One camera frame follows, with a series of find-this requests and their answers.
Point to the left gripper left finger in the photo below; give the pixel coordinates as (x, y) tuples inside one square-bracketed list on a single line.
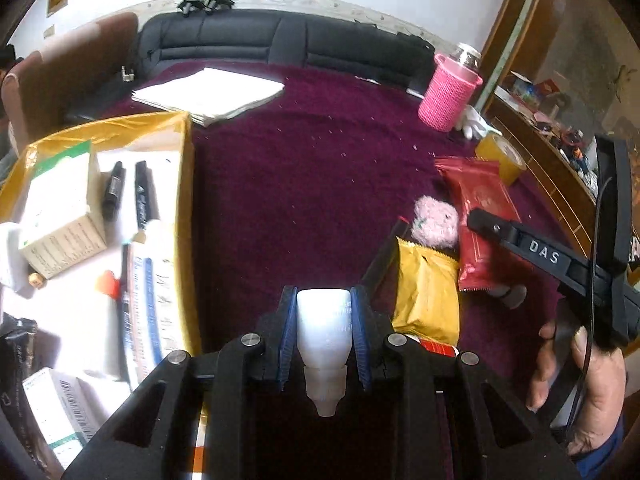
[(234, 394)]

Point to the green white medicine box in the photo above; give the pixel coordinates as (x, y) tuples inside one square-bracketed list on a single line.
[(62, 222)]

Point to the clear zip pouch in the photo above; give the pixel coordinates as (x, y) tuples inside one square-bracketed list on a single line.
[(386, 255)]

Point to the pink plush toy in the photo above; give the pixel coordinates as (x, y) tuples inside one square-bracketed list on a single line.
[(435, 223)]

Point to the printed ruler card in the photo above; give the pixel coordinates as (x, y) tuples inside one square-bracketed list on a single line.
[(150, 329)]

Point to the brown armchair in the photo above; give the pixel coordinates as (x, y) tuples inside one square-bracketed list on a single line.
[(38, 90)]

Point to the white paper stack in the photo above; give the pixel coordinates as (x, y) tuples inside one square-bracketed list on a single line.
[(210, 95)]

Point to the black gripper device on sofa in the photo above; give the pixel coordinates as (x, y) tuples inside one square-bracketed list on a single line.
[(188, 6)]

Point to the gold cardboard tray box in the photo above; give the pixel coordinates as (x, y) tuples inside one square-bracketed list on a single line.
[(88, 323)]

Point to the black leather sofa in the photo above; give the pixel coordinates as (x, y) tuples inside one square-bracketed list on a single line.
[(287, 39)]

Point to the long black marker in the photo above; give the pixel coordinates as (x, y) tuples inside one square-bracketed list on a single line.
[(141, 196)]

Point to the white glove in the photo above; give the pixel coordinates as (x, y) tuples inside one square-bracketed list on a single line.
[(473, 125)]

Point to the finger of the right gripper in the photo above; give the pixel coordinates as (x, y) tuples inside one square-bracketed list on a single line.
[(498, 230)]

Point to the red cap small bottle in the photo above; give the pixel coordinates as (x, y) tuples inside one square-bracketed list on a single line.
[(510, 296)]

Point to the white round pill bottle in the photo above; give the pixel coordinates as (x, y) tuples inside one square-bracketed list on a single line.
[(324, 341)]

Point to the black foil snack bag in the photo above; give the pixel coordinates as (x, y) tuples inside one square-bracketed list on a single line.
[(17, 357)]

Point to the yellow foil packet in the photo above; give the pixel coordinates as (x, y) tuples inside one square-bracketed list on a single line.
[(427, 301)]

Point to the orange cap glue bottle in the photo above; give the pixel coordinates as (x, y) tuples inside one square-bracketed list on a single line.
[(108, 285)]

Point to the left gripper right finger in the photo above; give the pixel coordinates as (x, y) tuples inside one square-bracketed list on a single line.
[(422, 415)]

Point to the cluttered wooden shelf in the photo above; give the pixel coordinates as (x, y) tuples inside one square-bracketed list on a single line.
[(551, 113)]

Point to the red foil snack pack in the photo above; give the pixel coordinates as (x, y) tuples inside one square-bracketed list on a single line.
[(475, 183)]

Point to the person's right hand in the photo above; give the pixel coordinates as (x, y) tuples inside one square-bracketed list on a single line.
[(605, 386)]

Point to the short black marker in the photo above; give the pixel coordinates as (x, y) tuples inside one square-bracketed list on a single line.
[(112, 196)]

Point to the white square plastic bottle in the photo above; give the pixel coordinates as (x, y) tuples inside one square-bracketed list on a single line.
[(13, 266)]

